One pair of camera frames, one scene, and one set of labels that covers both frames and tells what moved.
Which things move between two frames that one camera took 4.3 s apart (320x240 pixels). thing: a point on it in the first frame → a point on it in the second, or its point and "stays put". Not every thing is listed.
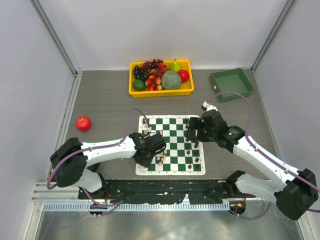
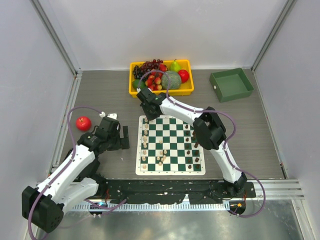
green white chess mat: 181,156 stays put
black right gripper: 197,123 → 149,117
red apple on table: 83,123 stays put
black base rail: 160,191 stays put
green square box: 234,80 stays put
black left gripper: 146,163 → 122,143
